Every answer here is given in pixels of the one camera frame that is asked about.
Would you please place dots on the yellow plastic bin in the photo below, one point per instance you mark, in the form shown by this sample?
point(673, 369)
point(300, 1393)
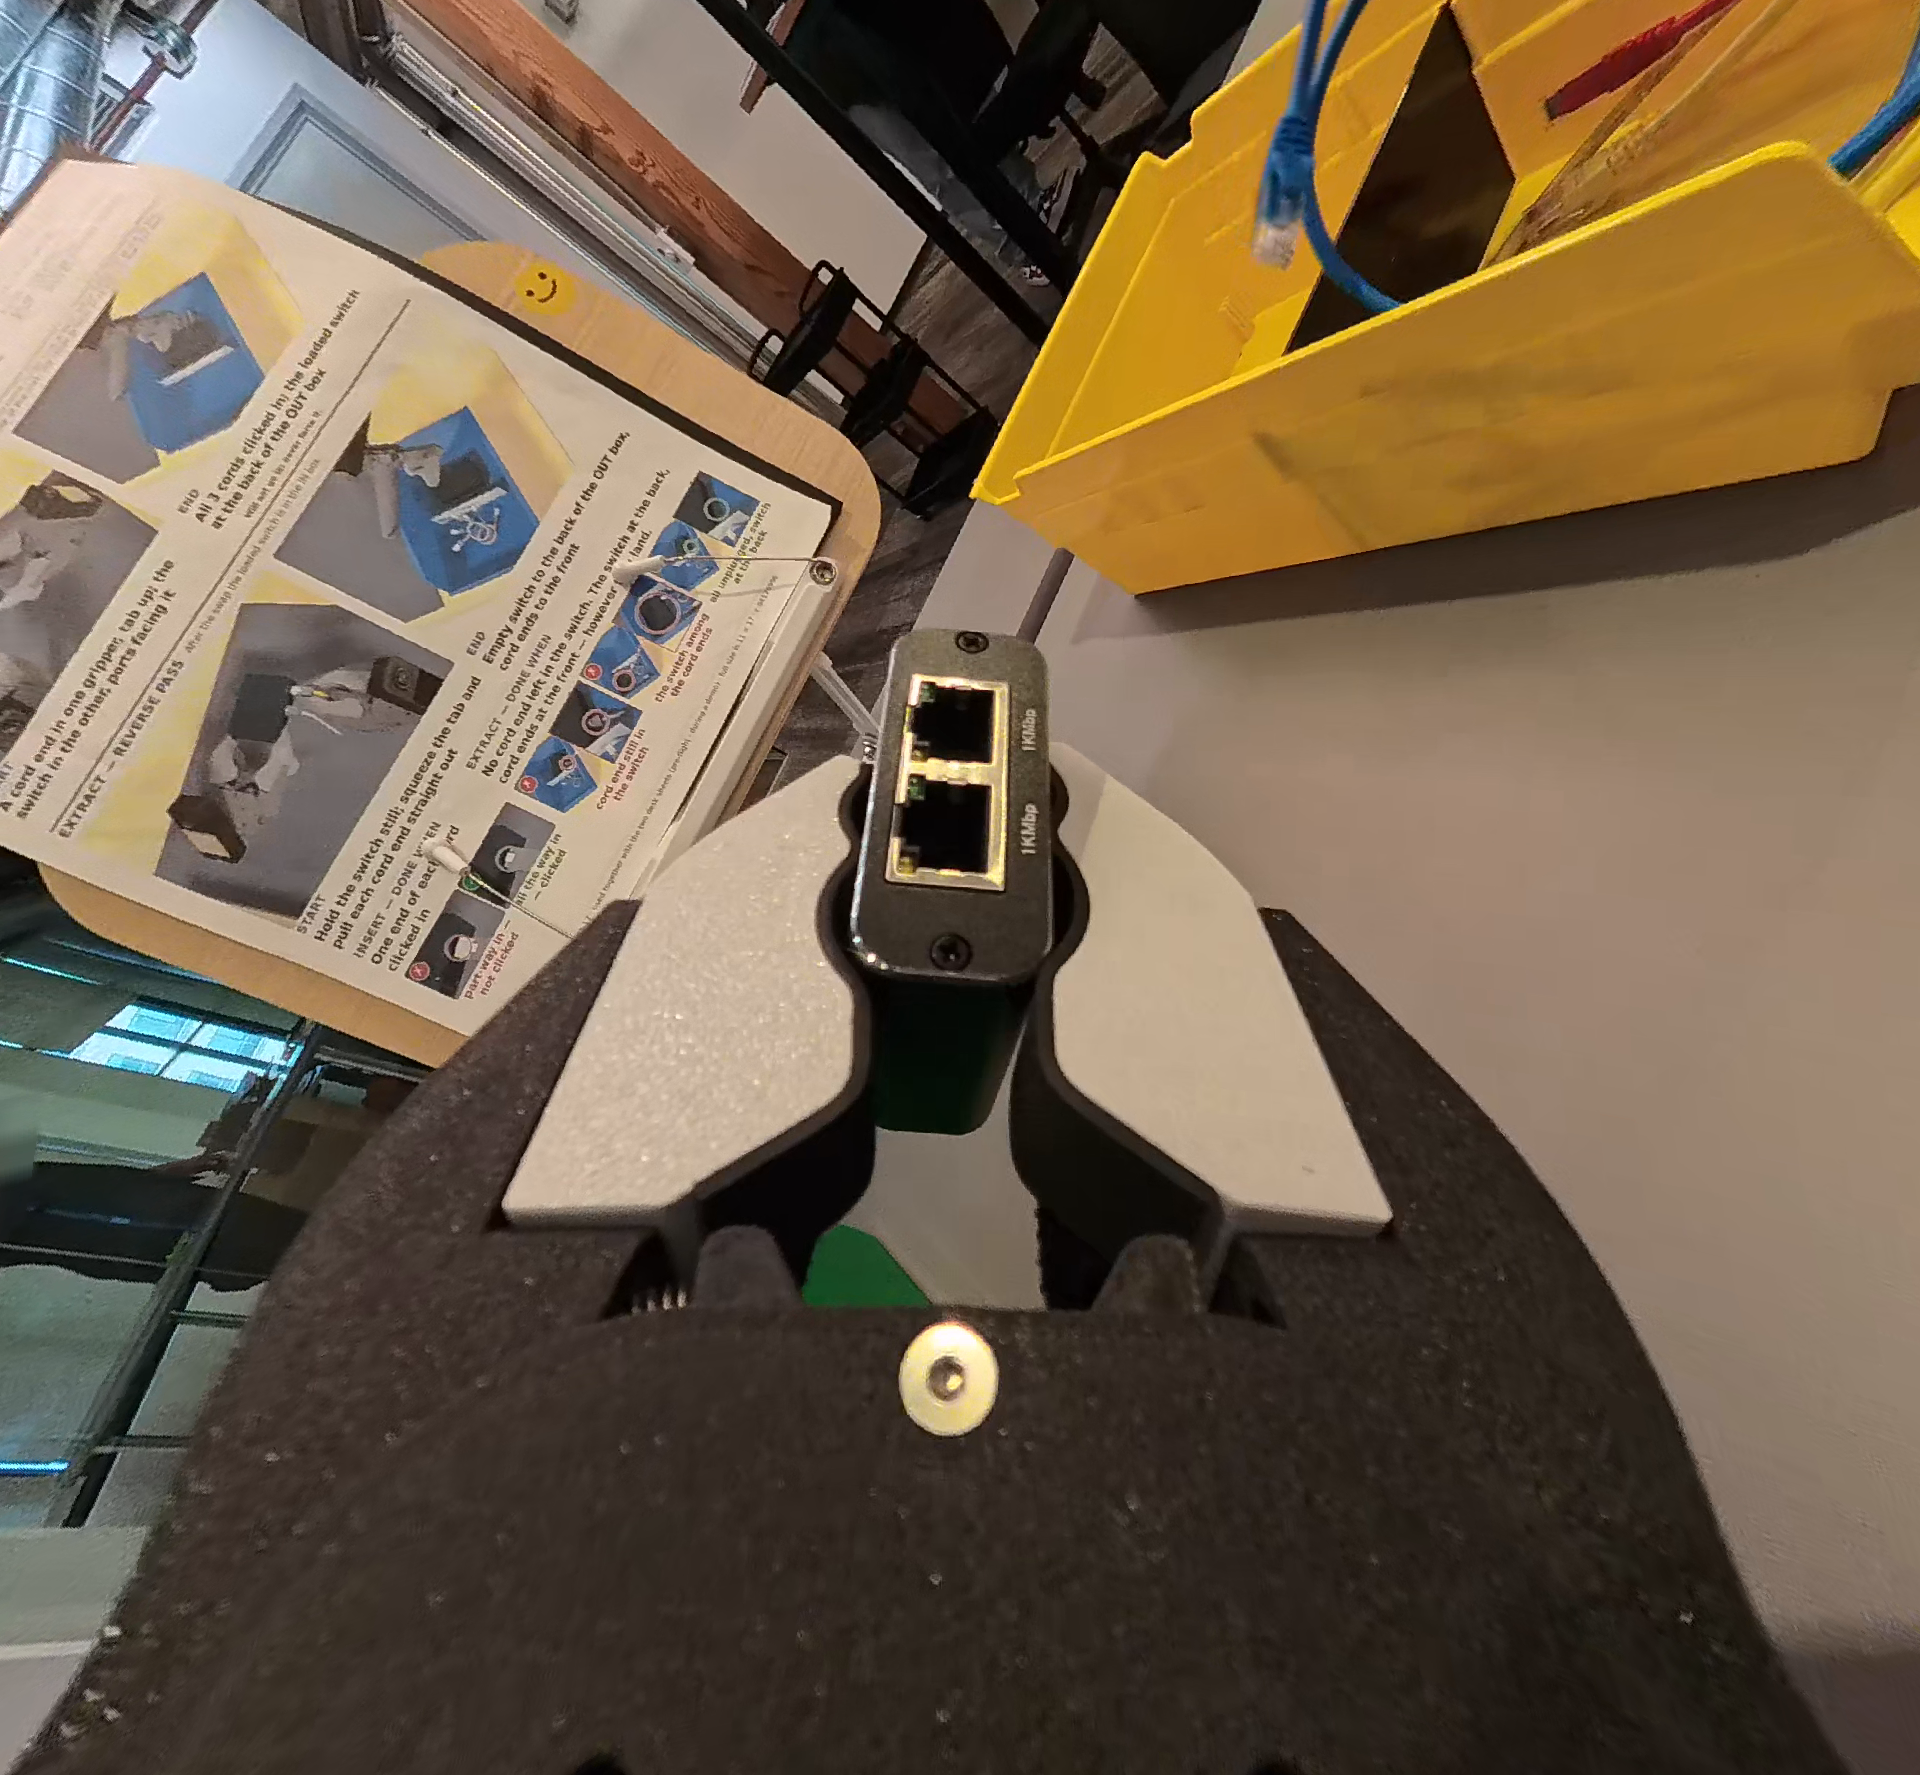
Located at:
point(1501, 427)

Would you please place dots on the spiral metal duct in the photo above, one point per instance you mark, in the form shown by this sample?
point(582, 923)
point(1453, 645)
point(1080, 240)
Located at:
point(76, 37)

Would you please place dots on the black network switch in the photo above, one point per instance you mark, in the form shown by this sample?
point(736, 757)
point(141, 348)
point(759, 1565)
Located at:
point(953, 936)

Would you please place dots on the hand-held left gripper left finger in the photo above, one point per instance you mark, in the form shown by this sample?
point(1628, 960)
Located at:
point(692, 1056)

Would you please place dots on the wooden beam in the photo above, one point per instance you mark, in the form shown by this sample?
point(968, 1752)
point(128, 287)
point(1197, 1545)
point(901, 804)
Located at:
point(600, 96)

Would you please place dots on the yellow smiley sticker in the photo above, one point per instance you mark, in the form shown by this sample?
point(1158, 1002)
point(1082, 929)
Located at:
point(544, 289)

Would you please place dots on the printed instruction sheet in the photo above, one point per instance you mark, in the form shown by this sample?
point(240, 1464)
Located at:
point(302, 531)

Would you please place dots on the white door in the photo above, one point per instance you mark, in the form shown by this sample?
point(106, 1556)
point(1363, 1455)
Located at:
point(347, 171)

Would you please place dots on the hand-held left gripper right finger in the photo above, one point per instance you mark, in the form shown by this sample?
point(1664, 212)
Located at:
point(1201, 1056)

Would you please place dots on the green plastic bin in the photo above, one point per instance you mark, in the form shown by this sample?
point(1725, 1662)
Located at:
point(863, 1274)

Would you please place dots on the black table frame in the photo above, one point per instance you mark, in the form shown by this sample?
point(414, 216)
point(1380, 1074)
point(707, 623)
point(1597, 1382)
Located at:
point(841, 111)

